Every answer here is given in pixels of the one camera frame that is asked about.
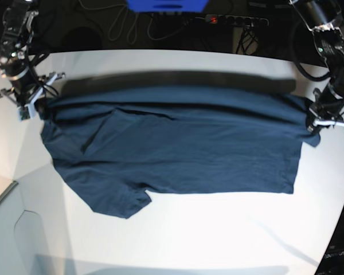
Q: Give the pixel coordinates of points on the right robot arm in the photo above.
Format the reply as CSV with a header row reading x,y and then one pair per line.
x,y
16,65

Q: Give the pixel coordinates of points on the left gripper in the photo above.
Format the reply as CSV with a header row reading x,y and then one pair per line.
x,y
326,111

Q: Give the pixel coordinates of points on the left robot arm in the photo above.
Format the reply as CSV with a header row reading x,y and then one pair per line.
x,y
324,20

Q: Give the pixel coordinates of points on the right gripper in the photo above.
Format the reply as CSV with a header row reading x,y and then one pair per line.
x,y
27,88

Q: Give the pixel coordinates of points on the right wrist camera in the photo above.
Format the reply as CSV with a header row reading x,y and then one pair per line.
x,y
26,112

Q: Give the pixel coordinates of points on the white power strip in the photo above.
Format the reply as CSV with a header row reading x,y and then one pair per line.
x,y
236,21

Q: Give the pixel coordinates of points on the blue box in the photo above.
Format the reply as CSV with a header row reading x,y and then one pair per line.
x,y
151,6

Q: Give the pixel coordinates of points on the dark blue t-shirt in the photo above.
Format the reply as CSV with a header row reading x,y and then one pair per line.
x,y
113,148

